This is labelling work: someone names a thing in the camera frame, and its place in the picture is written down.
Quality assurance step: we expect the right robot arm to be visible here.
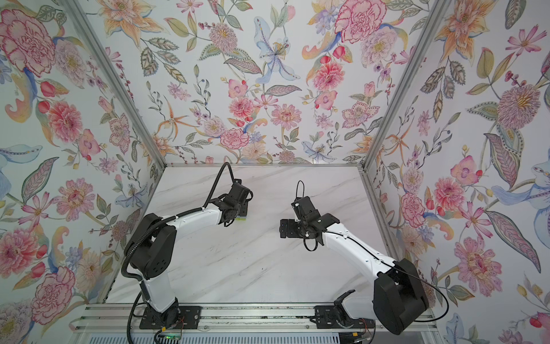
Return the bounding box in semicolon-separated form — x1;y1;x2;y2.
279;196;429;335

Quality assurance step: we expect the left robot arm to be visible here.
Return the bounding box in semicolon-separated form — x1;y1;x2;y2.
121;181;254;315

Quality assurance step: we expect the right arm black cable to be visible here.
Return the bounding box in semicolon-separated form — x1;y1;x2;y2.
295;180;450;323

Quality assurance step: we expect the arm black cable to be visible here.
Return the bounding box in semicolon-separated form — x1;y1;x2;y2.
119;162;239;344
295;180;450;323

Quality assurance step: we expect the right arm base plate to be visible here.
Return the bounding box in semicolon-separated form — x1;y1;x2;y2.
309;305;375;331

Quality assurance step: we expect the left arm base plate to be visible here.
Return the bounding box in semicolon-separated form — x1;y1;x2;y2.
139;306;202;330

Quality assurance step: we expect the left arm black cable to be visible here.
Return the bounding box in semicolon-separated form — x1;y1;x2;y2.
119;162;239;344

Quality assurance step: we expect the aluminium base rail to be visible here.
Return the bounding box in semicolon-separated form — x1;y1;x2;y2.
68;302;439;334

